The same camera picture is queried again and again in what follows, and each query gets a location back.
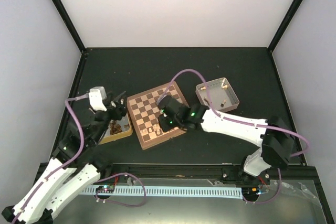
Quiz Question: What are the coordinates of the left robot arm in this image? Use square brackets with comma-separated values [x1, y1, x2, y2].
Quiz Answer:
[2, 87, 127, 223]

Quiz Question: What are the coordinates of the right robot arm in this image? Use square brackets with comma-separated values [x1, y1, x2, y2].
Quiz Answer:
[157, 95, 294, 184]

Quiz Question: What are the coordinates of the dark chess pieces pile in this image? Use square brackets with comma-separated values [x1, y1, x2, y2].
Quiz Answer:
[110, 120, 130, 135]

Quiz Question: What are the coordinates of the wooden chess board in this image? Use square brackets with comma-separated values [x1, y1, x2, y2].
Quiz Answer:
[127, 82, 187, 150]

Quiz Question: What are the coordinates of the left circuit board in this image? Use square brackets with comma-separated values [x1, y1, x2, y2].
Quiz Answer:
[96, 185, 115, 194]

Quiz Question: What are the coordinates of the circuit board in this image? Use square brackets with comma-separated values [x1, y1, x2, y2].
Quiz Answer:
[96, 185, 115, 194]
[241, 186, 270, 196]

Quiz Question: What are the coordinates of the right circuit board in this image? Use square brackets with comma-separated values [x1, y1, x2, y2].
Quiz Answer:
[241, 186, 270, 196]

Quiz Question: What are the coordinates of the gold tin tray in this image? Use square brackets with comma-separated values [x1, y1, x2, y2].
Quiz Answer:
[99, 114, 133, 145]

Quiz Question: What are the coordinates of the silver pink tin tray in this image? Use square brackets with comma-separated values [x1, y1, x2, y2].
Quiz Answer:
[195, 78, 239, 112]

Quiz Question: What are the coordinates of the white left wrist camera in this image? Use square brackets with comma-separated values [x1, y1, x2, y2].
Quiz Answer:
[88, 86, 107, 111]

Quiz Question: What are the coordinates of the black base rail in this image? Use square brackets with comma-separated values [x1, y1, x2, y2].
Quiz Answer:
[104, 165, 271, 183]

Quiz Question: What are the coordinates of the white slotted cable duct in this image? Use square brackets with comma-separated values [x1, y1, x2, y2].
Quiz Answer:
[80, 185, 243, 199]

